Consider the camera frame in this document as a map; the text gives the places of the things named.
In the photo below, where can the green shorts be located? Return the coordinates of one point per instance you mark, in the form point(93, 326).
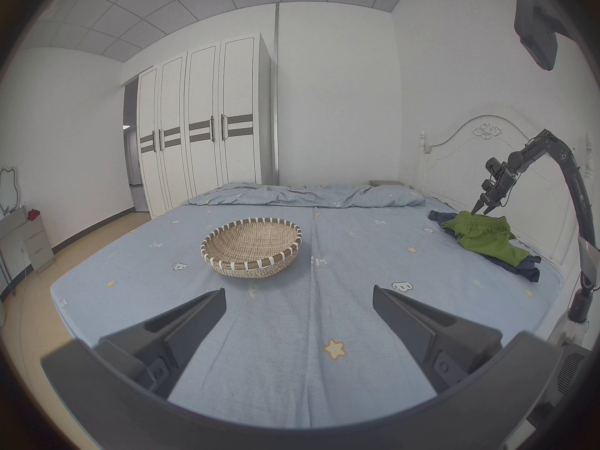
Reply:
point(483, 237)

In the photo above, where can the grey chest of drawers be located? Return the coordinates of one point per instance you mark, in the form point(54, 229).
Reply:
point(37, 246)

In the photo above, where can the white framed mirror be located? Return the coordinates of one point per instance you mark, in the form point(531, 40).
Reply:
point(8, 190)

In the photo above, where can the round woven basket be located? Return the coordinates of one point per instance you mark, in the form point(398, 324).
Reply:
point(248, 246)

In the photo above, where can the dark blue T-shirt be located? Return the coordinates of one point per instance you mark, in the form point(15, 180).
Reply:
point(527, 272)

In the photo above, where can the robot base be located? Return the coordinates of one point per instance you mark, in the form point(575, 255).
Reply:
point(572, 368)

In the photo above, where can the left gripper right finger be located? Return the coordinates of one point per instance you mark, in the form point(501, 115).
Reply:
point(422, 335)

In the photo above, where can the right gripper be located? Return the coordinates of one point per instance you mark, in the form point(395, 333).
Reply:
point(499, 188)

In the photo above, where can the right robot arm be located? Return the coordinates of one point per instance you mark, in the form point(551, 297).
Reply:
point(574, 181)

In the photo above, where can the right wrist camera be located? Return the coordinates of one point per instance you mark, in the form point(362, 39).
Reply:
point(493, 164)

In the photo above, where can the pale blue quilt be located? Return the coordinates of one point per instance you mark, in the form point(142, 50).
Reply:
point(281, 195)

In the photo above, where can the white wardrobe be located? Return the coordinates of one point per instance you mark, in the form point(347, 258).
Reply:
point(201, 110)

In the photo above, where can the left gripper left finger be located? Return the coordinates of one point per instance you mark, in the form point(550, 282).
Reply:
point(187, 331)

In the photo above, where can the grey bedside table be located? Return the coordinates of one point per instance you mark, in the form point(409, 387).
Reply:
point(386, 183)

